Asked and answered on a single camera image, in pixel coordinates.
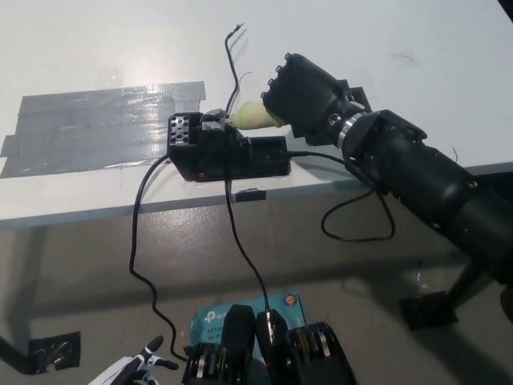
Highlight tape-wrapped soldering iron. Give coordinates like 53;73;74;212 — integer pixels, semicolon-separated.
228;102;284;131

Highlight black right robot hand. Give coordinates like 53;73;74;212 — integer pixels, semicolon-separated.
260;51;364;148

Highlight black table leg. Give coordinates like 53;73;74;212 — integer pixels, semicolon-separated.
444;260;494;310
0;334;45;376

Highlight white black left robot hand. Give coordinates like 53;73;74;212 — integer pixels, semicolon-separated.
86;335;180;385

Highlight black soldering iron cable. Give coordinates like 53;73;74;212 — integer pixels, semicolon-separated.
286;148;398;243

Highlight small black tape strip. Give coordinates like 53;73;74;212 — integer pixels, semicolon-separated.
235;188;268;203

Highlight grey duct tape patch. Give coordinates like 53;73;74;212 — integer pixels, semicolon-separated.
0;81;208;177

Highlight square black tape patch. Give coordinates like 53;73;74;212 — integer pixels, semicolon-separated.
290;79;372;146

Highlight black robot torso blocks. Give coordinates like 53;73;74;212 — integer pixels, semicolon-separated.
180;303;357;385

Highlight black soldering station base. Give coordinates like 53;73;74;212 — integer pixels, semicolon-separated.
166;107;292;184

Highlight thin black frayed-end cable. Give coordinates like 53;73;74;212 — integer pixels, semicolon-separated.
224;22;276;346

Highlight black power cable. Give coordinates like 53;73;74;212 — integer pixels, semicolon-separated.
128;154;189;362

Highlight teal tp-link box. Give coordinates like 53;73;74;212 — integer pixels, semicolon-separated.
188;292;308;354

